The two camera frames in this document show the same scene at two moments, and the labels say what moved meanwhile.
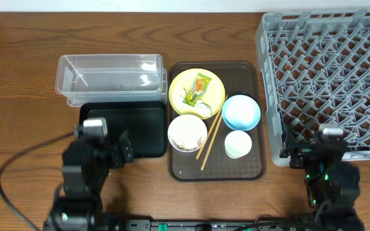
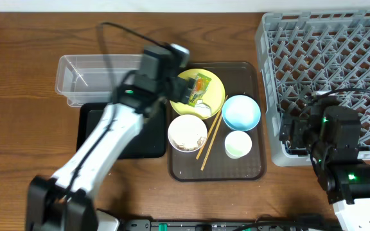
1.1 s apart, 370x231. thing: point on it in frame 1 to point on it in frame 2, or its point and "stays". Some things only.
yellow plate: [214, 95] stays
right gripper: [299, 153] to [288, 129]
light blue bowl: [241, 113] stays
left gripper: [121, 151] to [182, 90]
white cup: [237, 144] stays
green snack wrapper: [197, 90] stays
